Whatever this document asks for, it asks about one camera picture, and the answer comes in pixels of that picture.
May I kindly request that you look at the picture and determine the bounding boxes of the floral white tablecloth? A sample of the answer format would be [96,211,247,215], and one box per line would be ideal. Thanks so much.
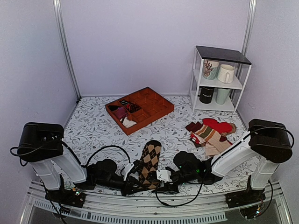
[53,95,264,196]

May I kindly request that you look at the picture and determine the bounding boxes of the brown argyle sock pair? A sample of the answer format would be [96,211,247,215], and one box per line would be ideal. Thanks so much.
[138,140,162,189]

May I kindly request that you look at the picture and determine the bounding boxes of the black mug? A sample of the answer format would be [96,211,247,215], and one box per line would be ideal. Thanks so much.
[199,87,214,104]

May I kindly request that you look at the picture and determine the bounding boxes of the dark red patterned sock roll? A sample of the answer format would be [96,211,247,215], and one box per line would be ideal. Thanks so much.
[126,103,141,113]

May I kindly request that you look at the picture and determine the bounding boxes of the black white striped sock roll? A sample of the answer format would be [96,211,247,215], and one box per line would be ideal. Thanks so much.
[120,99,131,106]

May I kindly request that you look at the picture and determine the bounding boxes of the coral pattern mug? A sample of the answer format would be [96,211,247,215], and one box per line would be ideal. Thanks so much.
[203,59,220,80]

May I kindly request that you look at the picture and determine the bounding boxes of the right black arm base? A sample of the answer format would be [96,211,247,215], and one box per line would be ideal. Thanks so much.
[225,175,266,219]

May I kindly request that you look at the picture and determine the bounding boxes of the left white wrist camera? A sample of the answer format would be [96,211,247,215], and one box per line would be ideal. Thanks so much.
[121,163,135,181]

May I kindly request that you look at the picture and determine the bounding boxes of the black rolled sock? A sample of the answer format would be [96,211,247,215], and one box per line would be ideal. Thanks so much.
[108,105,120,111]

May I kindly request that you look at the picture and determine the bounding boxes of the left aluminium frame post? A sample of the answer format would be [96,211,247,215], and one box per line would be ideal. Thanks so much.
[53,0,82,101]

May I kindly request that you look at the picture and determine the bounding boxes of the right aluminium frame post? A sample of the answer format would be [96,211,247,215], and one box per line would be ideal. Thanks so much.
[242,0,257,56]

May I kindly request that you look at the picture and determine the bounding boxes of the purple rolled sock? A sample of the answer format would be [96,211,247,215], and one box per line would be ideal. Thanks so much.
[114,107,128,120]

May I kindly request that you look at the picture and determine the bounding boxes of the aluminium front rail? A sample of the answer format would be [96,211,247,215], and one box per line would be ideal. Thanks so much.
[20,179,292,224]

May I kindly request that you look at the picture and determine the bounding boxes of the white rolled sock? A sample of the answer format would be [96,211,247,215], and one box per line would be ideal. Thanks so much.
[120,117,137,128]

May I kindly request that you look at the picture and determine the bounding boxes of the pale green tumbler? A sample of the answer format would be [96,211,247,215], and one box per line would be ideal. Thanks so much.
[215,88,230,105]

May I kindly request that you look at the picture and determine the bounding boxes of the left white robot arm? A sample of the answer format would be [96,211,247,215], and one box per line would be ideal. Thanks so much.
[16,122,144,203]

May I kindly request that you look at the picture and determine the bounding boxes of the white ribbed mug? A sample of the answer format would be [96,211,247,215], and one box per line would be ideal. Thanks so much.
[217,64,235,84]

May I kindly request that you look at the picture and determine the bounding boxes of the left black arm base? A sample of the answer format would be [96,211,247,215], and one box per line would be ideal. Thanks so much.
[45,175,86,208]

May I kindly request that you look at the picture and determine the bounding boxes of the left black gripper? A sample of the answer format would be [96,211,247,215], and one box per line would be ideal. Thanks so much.
[96,176,146,198]

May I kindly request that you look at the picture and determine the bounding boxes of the white shelf rack black top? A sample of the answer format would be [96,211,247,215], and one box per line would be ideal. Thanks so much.
[189,46,252,113]

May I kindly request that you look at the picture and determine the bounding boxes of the aluminium frame post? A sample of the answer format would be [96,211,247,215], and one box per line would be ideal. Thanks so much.
[242,0,257,56]
[53,0,82,101]

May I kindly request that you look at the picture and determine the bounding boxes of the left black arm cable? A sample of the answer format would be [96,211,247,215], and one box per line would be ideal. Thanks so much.
[9,137,131,168]

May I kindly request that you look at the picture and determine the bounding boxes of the brown divided wooden tray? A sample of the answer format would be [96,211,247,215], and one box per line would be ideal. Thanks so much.
[105,87,174,135]

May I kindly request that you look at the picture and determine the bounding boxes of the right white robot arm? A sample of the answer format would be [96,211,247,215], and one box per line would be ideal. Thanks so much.
[153,119,295,203]

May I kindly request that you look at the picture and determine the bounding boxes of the striped beige sock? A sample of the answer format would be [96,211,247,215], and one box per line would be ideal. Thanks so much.
[190,125,232,156]

